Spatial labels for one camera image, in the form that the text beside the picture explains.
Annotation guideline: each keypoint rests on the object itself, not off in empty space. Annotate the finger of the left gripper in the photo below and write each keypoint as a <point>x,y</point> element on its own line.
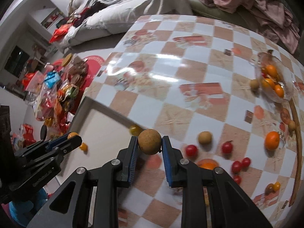
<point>48,155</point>
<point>61,144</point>

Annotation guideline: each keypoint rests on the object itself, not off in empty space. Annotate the pile of snack packages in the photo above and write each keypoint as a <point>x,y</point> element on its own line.
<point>54,93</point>

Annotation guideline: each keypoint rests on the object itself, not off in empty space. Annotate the mandarins in bowl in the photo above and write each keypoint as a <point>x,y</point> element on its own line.
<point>271,78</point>

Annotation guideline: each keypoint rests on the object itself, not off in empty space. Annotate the red cherry tomato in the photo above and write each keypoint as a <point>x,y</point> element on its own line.
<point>227,147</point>
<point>191,151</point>
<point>246,162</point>
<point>237,179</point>
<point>236,167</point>

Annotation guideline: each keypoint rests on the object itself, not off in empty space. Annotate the shallow grey cardboard box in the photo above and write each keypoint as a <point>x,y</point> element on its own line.
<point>105,132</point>

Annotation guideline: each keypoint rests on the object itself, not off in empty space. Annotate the grey sofa with blankets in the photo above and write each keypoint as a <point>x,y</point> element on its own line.
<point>93,19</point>

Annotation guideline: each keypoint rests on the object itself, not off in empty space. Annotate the brown longan by stick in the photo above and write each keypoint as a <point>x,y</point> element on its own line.
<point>291,126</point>

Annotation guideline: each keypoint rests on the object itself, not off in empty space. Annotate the small orange cherry tomato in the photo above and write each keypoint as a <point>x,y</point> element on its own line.
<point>83,147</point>
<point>72,134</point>

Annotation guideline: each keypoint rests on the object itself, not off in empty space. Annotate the dark yellow cherry tomato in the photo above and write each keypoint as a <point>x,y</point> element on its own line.
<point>269,189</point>

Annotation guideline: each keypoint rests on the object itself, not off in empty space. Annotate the orange mandarin on table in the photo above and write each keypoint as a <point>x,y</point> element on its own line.
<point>272,141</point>

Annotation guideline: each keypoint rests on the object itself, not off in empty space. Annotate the glass fruit bowl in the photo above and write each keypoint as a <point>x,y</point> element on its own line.
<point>265,58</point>

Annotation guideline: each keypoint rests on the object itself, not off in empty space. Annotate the small orange tomato on table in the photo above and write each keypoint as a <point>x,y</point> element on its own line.
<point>276,186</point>

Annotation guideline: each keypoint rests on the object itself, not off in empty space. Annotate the brown longan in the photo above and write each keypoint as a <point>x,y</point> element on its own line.
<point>291,126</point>
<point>205,137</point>
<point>150,141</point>
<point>254,85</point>

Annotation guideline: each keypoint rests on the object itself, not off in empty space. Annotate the large orange mandarin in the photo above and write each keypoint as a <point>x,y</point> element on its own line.
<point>207,163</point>

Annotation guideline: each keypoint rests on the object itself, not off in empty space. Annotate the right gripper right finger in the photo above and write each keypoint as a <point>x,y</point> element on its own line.
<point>182,173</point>

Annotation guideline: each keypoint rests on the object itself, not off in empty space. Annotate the curved wooden stick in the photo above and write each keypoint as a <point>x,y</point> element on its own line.
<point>299,152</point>

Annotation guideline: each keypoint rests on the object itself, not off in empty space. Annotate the brown longan by bowl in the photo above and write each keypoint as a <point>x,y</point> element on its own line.
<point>254,85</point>

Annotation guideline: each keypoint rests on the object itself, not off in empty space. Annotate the pink clothes pile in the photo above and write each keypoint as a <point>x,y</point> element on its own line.
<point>269,18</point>

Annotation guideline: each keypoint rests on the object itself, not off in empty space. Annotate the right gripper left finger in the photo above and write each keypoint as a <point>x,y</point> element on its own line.
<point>117,173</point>

